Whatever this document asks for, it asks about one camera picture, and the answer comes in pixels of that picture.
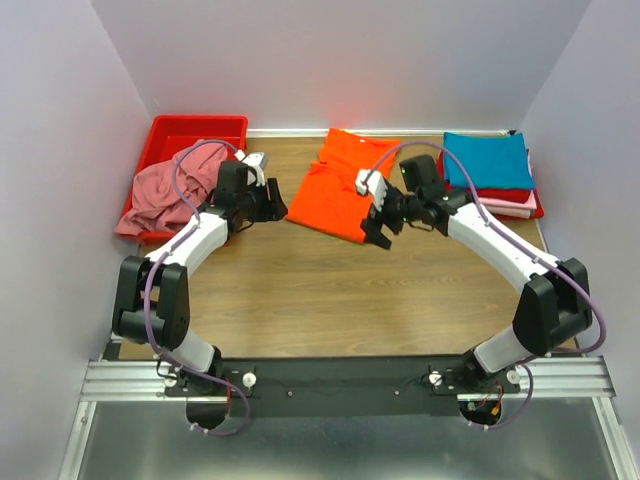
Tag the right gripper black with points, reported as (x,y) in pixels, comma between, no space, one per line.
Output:
(372,227)

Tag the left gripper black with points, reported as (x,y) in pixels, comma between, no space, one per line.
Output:
(279,210)

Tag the orange t-shirt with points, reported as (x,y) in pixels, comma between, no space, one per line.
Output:
(326,200)

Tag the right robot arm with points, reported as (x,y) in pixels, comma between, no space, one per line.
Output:
(553,304)

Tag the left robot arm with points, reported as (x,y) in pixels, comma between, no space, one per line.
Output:
(152,303)

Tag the dusty pink crumpled t-shirt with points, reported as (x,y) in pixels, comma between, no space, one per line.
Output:
(164,195)

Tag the red plastic bin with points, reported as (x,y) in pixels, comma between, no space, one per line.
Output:
(170,134)

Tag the pink folded t-shirt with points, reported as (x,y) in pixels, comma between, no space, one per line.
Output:
(490,204)

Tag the blue folded t-shirt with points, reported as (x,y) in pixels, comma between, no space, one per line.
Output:
(493,163)

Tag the red folded t-shirt upper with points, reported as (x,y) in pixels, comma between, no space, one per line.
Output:
(517,196)

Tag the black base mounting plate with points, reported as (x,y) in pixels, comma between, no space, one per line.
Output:
(436,385)

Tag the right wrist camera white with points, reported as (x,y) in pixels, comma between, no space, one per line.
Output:
(372,183)

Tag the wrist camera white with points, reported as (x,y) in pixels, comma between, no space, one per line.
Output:
(257,163)
(372,183)

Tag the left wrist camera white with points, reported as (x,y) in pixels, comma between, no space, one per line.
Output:
(257,163)

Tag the aluminium rail frame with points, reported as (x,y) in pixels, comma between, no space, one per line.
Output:
(282,291)

